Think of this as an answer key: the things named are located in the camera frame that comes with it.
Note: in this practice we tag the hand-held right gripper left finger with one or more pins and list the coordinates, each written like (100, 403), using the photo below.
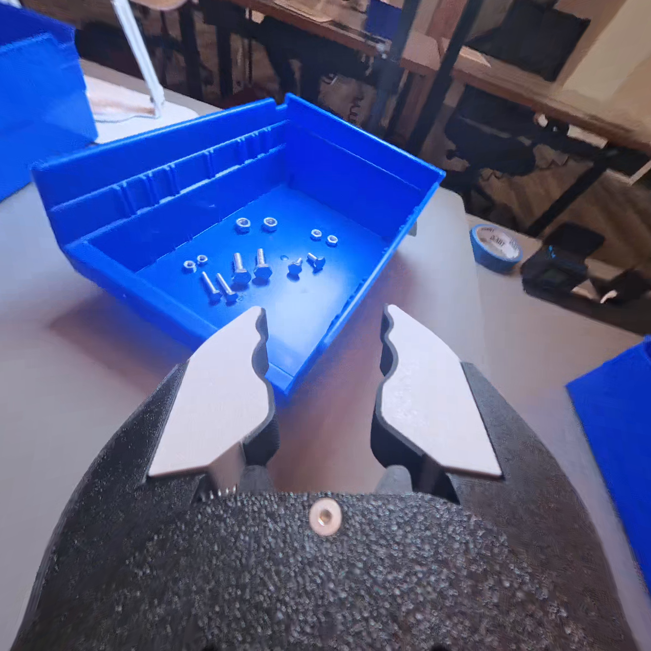
(214, 407)

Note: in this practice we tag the small blue bin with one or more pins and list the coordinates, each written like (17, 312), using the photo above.
(381, 15)

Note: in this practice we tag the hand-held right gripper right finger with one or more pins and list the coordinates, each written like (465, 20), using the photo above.
(432, 407)

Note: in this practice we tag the white tablet stand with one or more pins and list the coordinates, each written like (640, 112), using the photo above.
(132, 107)

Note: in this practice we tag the wooden desk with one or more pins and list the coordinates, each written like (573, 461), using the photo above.
(305, 20)
(549, 102)

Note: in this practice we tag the black office chair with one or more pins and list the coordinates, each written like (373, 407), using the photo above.
(493, 142)

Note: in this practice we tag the black case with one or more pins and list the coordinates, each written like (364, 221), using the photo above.
(559, 270)

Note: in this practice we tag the cluster of bolts with nuts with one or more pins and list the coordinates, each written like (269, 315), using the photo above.
(239, 270)

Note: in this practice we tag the blue tape roll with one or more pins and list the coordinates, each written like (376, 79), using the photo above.
(495, 247)

